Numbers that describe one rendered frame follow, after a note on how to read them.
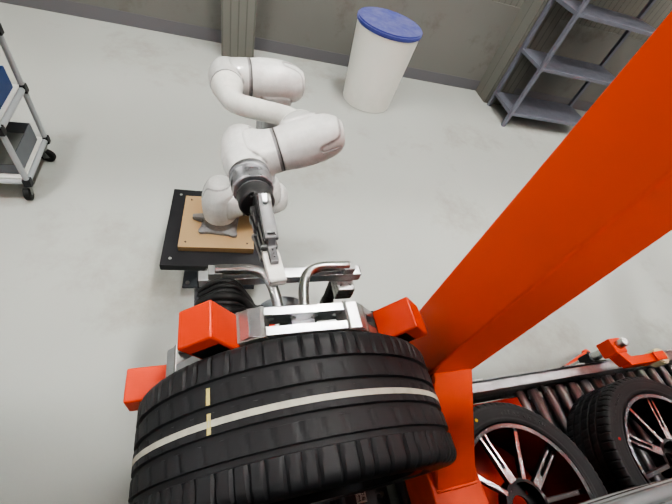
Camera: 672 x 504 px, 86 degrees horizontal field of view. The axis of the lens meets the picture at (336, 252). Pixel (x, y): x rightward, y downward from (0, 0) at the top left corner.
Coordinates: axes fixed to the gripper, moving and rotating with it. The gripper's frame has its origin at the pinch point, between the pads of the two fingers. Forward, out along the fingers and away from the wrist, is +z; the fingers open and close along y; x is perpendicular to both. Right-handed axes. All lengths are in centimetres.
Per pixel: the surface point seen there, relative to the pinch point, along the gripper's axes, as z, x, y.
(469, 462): 37, 55, -51
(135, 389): 3.3, -26.5, -34.3
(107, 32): -363, -62, -107
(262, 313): 3.3, -1.7, -9.8
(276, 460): 29.1, -5.0, -6.6
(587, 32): -295, 421, -11
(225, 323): 4.6, -8.8, -9.3
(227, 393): 17.4, -10.1, -8.9
